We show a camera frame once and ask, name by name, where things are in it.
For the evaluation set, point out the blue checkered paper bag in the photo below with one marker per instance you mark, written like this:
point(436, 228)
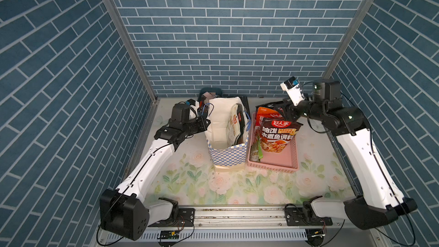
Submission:
point(225, 158)

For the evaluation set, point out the green circuit board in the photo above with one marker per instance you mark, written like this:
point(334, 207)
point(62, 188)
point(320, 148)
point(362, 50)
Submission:
point(168, 235)

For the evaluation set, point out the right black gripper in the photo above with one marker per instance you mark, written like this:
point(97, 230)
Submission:
point(281, 106)

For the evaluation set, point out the orange seasoning packet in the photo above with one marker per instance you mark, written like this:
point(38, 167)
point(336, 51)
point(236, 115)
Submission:
point(265, 112)

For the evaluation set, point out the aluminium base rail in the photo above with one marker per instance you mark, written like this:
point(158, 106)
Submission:
point(240, 217)

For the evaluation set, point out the green small sachet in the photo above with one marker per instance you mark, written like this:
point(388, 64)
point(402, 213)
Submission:
point(256, 153)

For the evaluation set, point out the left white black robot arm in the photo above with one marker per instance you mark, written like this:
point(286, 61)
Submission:
point(122, 210)

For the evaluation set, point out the pink plastic basket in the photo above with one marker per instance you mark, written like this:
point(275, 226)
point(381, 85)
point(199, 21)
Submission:
point(286, 161)

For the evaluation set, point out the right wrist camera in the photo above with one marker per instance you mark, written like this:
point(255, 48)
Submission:
point(294, 90)

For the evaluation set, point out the dark red fish seasoning packet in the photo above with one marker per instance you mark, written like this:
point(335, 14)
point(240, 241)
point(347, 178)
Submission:
point(276, 133)

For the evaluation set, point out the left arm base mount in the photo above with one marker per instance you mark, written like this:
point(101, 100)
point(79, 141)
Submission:
point(183, 217)

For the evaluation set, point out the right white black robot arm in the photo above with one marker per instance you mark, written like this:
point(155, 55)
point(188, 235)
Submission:
point(381, 202)

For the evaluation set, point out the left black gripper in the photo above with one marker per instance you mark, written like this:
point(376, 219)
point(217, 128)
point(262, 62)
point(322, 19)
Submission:
point(202, 127)

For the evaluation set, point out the right circuit board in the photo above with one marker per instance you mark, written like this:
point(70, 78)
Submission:
point(315, 237)

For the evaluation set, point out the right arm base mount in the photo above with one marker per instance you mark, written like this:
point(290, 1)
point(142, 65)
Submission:
point(295, 216)

